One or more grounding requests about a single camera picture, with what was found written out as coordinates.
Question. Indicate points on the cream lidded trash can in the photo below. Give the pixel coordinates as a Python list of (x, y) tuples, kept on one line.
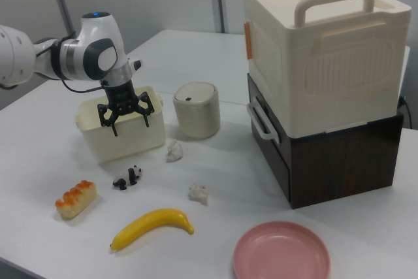
[(196, 112)]

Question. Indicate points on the small panda figurine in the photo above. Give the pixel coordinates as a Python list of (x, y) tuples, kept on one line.
[(131, 176)]

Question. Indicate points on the copper latch strip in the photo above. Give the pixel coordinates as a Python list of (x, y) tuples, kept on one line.
[(247, 40)]

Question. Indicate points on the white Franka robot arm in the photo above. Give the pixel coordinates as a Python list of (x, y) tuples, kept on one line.
[(94, 47)]

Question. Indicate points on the pink plastic plate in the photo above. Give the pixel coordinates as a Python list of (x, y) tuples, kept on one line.
[(281, 253)]

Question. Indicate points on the dark wooden drawer cabinet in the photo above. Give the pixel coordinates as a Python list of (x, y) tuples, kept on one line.
[(343, 168)]

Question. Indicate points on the cream plastic box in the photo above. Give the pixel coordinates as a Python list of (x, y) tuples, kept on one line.
[(137, 138)]

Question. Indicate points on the yellow toy banana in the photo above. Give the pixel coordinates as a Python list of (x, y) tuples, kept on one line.
[(153, 225)]

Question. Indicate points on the crumpled white paper ball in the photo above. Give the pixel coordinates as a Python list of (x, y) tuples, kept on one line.
[(198, 193), (174, 151)]

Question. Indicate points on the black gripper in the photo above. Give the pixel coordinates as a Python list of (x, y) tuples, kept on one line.
[(120, 96)]

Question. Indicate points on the toy bread with orange glaze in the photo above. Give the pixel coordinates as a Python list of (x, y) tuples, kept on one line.
[(76, 200)]

